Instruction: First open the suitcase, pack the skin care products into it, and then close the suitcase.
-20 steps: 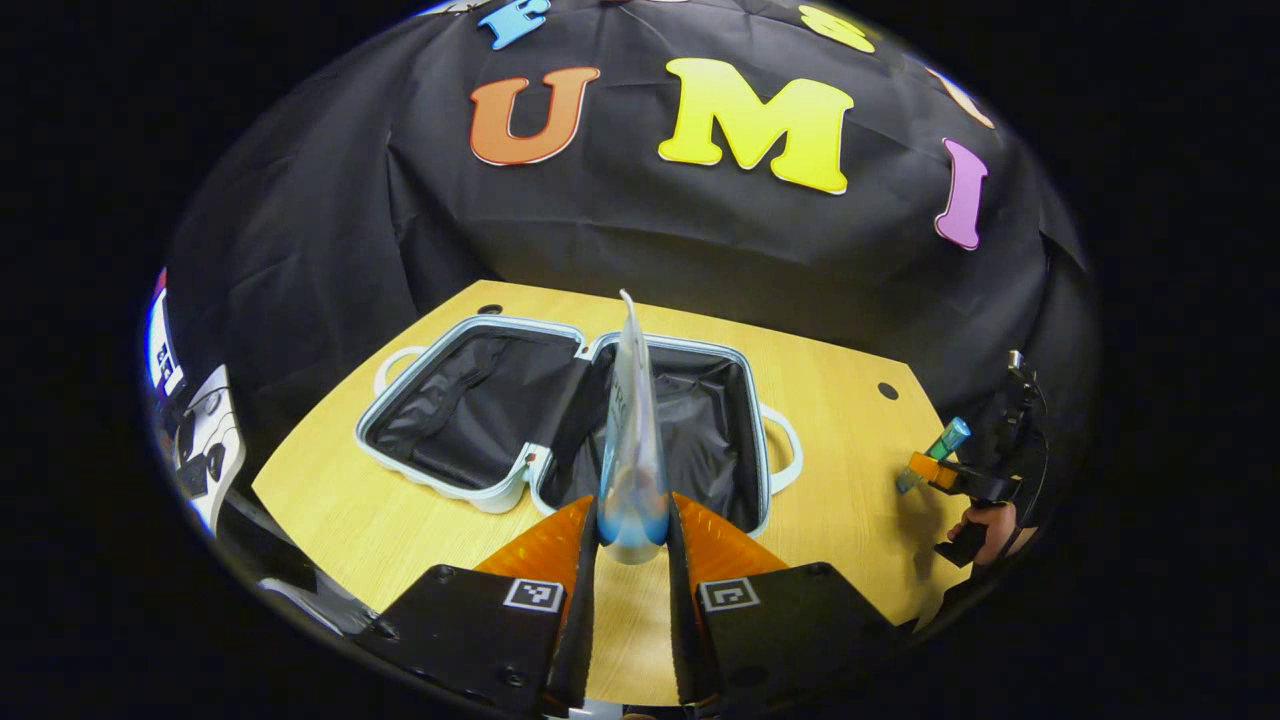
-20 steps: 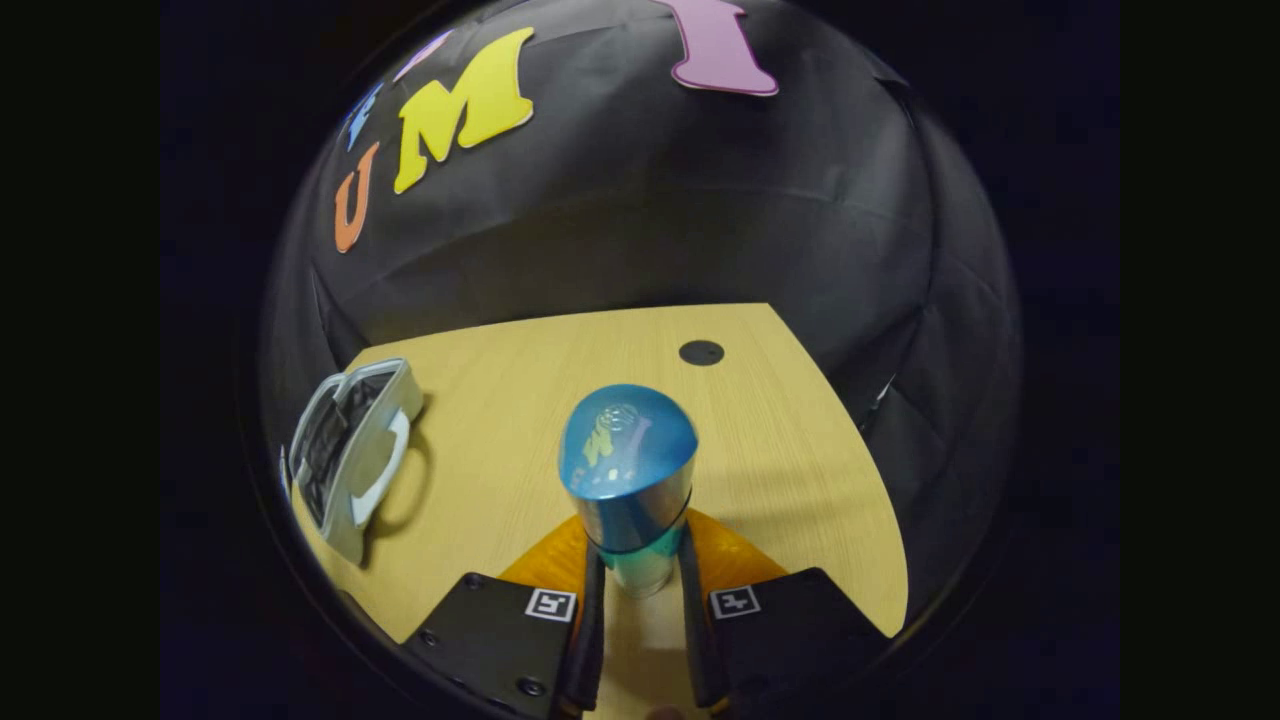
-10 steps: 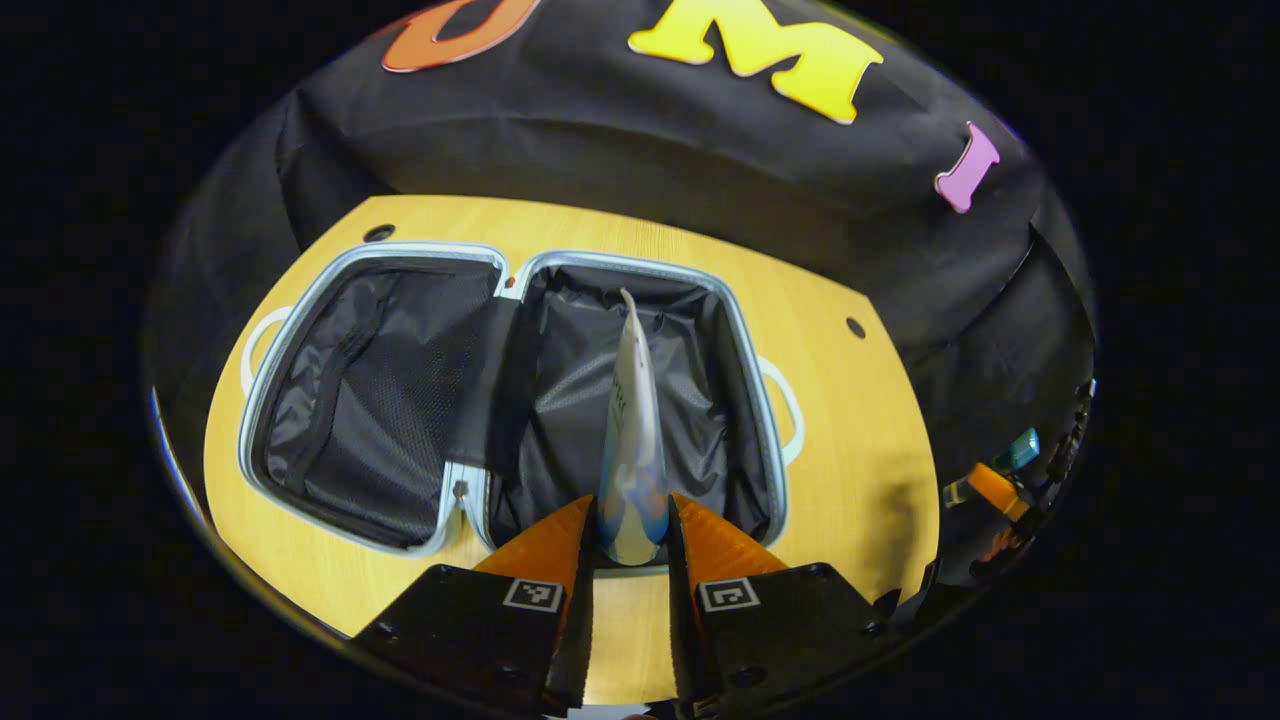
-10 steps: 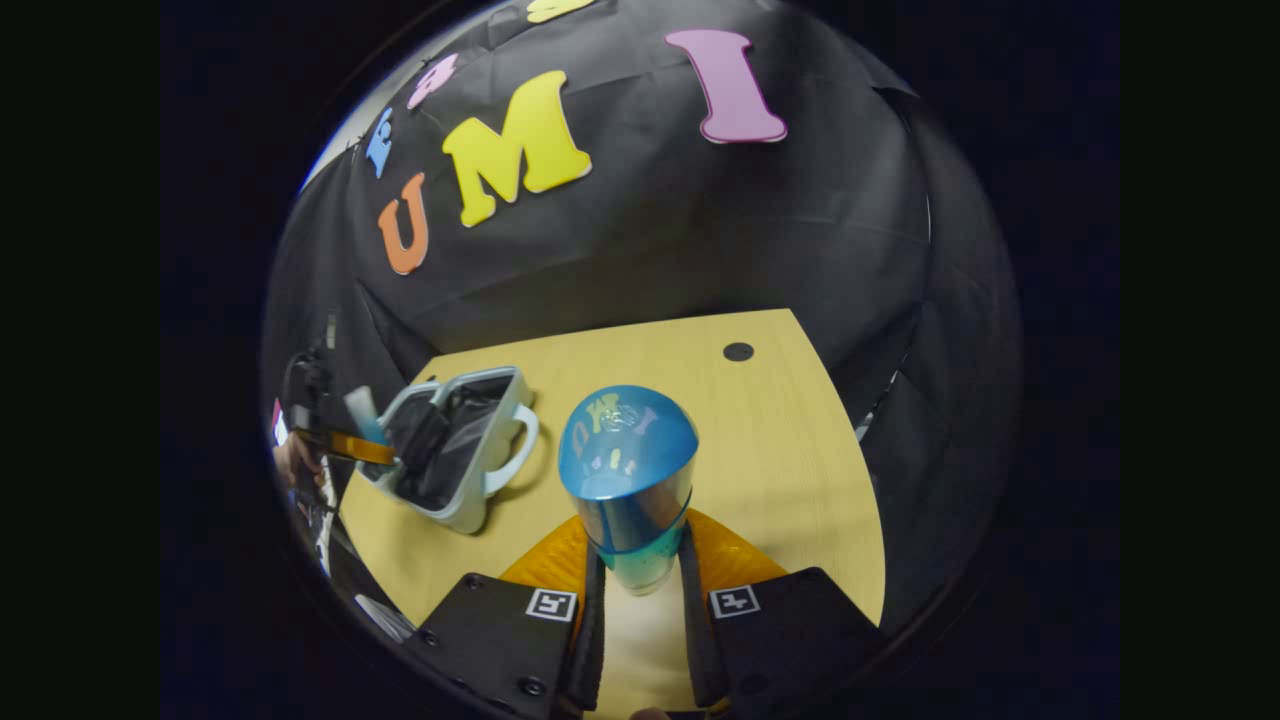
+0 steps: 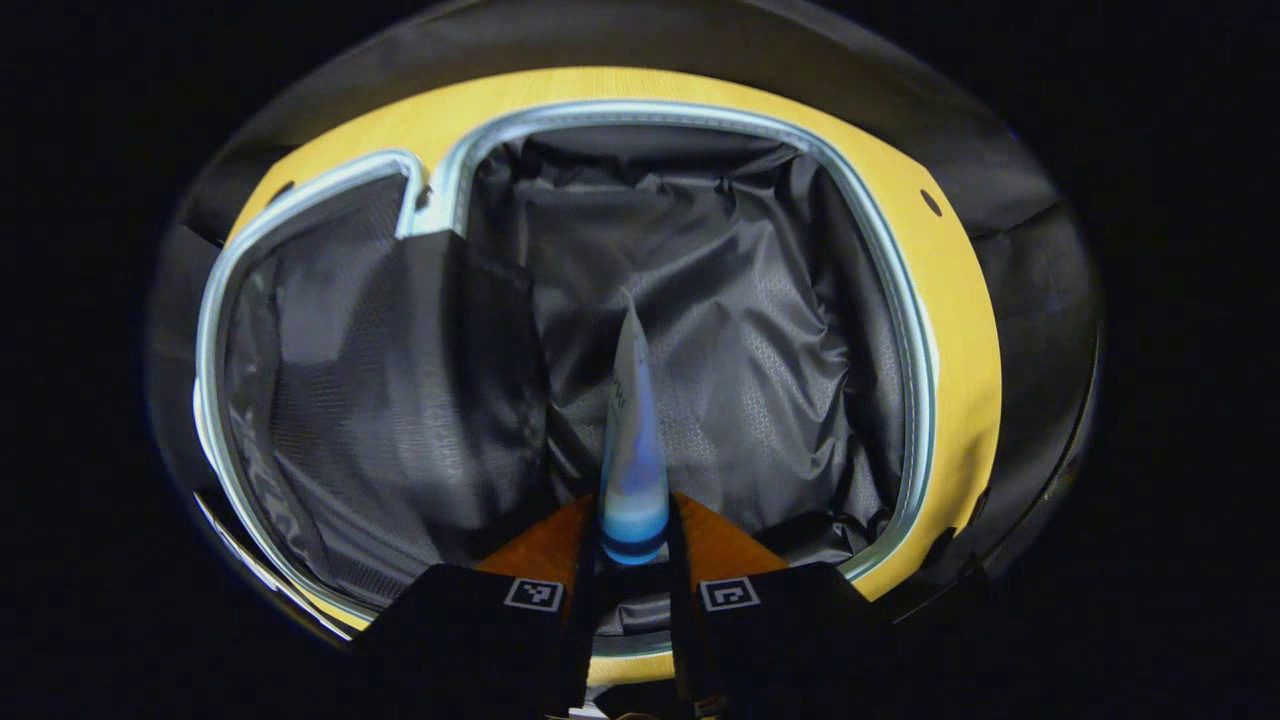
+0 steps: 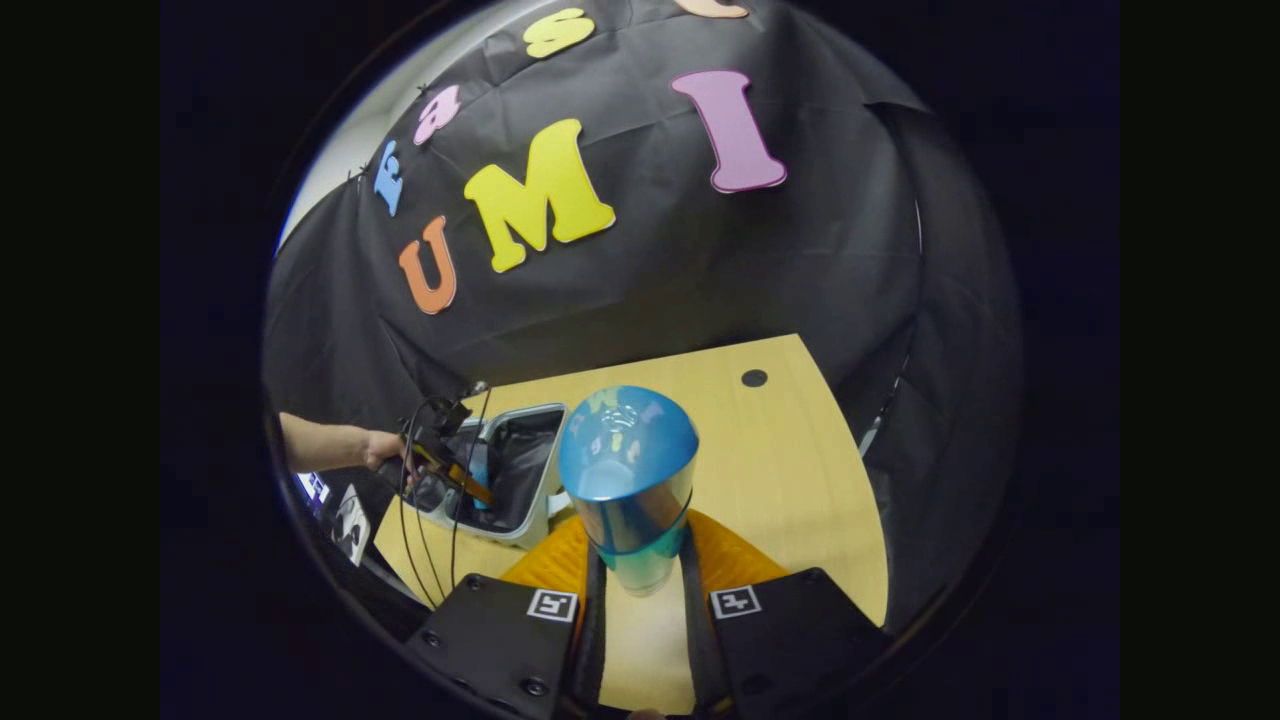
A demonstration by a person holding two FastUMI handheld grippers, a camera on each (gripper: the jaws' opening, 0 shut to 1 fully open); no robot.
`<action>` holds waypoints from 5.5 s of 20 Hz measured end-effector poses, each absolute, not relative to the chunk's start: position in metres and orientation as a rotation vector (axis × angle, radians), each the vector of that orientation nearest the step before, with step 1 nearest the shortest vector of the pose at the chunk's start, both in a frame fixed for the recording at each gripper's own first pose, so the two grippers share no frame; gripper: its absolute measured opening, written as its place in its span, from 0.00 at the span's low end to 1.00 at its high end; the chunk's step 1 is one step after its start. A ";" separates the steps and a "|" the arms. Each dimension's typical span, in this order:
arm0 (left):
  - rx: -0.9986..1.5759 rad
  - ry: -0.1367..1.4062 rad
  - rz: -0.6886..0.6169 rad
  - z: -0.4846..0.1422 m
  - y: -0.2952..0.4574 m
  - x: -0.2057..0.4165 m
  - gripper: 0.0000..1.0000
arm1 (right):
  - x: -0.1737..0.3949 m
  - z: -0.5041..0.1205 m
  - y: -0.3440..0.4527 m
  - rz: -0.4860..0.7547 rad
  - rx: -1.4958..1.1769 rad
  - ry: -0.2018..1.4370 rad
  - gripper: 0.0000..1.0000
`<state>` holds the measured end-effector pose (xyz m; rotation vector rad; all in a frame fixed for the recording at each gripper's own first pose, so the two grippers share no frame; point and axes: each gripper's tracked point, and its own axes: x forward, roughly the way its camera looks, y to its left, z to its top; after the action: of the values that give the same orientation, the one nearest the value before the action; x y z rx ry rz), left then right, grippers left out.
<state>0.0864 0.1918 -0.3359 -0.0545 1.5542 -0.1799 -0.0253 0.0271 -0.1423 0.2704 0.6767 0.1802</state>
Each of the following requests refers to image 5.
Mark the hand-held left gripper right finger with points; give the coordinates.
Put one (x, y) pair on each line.
(790, 640)

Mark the blue skin care tube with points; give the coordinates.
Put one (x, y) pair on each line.
(633, 460)

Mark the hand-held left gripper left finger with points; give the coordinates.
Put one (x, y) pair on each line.
(470, 640)

